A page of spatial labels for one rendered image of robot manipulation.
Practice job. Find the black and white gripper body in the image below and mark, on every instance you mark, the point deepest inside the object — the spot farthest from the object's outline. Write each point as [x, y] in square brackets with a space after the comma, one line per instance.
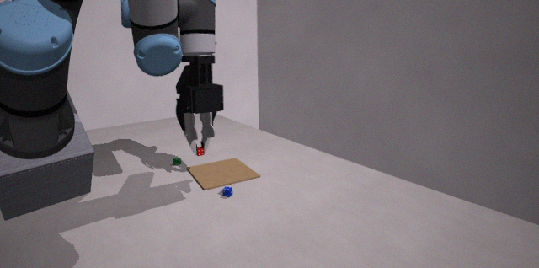
[206, 96]

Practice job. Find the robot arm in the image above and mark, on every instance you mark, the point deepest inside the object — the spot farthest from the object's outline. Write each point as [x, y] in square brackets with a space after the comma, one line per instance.
[36, 119]

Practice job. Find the blue die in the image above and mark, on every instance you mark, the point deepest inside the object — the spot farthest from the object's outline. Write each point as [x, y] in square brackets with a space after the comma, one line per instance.
[227, 191]

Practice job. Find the tan mat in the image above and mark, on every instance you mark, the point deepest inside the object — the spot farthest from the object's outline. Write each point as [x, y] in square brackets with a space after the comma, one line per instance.
[221, 173]

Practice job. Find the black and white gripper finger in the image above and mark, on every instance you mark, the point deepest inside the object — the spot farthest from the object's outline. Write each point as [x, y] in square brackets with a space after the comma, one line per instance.
[208, 130]
[187, 123]

